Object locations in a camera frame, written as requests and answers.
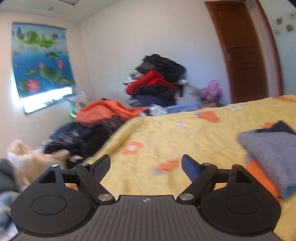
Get grey sweater with navy sleeves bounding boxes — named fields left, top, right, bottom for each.
left=237, top=120, right=295, bottom=198

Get dark clothes beside bed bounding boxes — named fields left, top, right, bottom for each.
left=44, top=115, right=125, bottom=169

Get pile of dark clothes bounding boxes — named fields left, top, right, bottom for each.
left=123, top=54, right=188, bottom=108

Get yellow carrot print quilt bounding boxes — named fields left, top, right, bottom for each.
left=86, top=95, right=295, bottom=240

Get orange plastic bag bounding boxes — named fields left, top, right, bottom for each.
left=75, top=100, right=145, bottom=128

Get beige jacket on floor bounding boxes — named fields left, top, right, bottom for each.
left=6, top=140, right=70, bottom=187

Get light blue fuzzy blanket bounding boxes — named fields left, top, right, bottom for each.
left=165, top=103, right=199, bottom=114

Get white crumpled cloth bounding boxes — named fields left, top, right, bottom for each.
left=144, top=104, right=168, bottom=116

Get pink plastic bag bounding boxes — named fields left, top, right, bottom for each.
left=201, top=80, right=222, bottom=103

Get brown wooden door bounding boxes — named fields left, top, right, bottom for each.
left=204, top=0, right=284, bottom=105

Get red garment on pile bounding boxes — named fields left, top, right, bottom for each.
left=125, top=70, right=178, bottom=95

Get lotus print window blind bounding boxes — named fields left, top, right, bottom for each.
left=11, top=22, right=76, bottom=98

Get white sliding wardrobe door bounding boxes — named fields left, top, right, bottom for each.
left=260, top=0, right=296, bottom=94

